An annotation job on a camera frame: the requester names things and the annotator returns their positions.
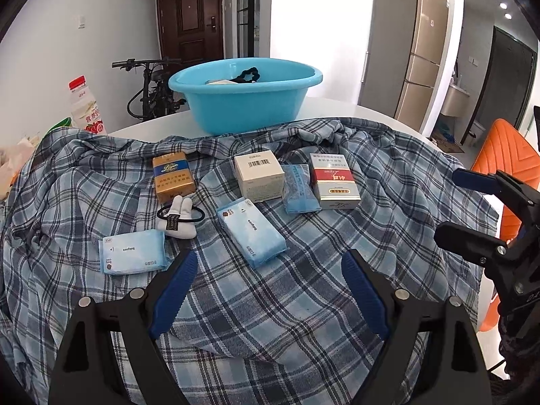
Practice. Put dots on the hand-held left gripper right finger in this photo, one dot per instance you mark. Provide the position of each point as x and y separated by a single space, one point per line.
365 295

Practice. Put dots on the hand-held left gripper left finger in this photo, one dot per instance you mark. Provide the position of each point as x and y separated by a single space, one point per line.
175 295

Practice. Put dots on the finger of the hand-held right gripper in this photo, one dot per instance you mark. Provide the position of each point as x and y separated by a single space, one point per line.
472 179
464 238

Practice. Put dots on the blue plastic basin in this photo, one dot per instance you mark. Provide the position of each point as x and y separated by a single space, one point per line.
244 105

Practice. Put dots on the orange chair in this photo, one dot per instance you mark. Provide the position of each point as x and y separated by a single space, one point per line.
504 152

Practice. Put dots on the white blue tissue pack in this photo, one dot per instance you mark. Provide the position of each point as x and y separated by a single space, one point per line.
133 255
251 236

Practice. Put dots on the blue bucket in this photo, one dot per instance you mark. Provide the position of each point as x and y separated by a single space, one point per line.
443 128

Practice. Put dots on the blue plaid cloth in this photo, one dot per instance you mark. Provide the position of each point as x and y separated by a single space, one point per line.
295 325

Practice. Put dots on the white sink cabinet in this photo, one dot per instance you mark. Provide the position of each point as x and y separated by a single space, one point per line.
454 99

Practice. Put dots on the dark interior door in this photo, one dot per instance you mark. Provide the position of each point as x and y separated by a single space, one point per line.
506 84

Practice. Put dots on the red white cigarette box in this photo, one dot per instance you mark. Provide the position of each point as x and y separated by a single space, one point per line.
335 185

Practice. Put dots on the gold blue cigarette box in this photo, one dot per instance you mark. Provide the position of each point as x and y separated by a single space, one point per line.
174 177

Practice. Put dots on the blue plastic tissue pack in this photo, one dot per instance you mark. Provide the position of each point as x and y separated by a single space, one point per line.
299 190

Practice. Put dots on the white barcode box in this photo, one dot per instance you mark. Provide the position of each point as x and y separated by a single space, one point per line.
258 177

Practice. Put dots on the gold grey refrigerator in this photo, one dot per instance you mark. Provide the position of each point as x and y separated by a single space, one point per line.
405 50

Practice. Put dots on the black folding bicycle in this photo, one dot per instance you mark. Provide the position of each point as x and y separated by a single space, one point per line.
156 93

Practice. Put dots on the milk drink bottle red cap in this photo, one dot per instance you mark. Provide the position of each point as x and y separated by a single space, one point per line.
86 109

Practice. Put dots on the plastic bag of food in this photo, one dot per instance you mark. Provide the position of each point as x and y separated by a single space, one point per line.
10 164

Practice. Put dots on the dark brown entrance door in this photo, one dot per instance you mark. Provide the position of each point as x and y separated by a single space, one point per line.
190 17

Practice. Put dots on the black framed glass door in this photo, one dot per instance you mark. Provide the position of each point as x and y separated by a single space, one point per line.
249 12

